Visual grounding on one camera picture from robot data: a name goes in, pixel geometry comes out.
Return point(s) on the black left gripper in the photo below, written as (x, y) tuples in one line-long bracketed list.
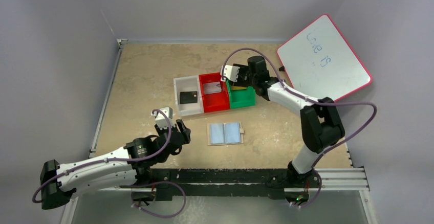
[(181, 127)]

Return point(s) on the green plastic bin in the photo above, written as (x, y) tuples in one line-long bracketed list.
[(239, 98)]

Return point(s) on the red plastic bin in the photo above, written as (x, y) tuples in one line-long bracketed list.
[(214, 102)]

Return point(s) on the beige card holder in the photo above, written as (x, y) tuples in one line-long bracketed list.
[(230, 133)]

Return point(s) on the white plastic bin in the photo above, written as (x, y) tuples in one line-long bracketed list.
[(183, 84)]

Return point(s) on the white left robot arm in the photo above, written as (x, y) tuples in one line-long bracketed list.
[(126, 166)]

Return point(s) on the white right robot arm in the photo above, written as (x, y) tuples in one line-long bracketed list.
[(321, 125)]

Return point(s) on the black credit card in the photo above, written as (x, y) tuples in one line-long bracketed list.
[(188, 97)]

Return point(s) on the silver credit card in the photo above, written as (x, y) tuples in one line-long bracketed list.
[(212, 88)]

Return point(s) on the pink framed whiteboard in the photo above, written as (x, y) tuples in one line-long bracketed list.
[(320, 62)]

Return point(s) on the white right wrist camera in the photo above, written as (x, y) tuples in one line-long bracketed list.
[(230, 72)]

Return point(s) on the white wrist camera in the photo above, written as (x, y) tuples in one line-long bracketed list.
[(230, 72), (163, 117)]

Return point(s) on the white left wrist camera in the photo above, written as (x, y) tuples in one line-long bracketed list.
[(163, 117)]

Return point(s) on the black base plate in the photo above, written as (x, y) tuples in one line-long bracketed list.
[(275, 184)]

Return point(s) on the aluminium frame rail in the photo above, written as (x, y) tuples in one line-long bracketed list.
[(343, 197)]

